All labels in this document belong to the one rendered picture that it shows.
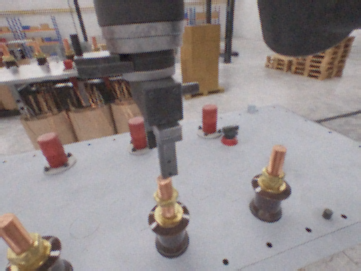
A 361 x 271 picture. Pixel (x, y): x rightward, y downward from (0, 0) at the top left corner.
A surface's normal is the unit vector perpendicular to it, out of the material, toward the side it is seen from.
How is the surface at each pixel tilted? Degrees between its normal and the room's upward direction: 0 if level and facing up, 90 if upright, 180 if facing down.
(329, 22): 142
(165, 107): 90
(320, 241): 11
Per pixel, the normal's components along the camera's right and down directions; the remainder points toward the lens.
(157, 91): 0.36, 0.44
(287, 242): -0.07, -0.87
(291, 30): -0.46, 0.88
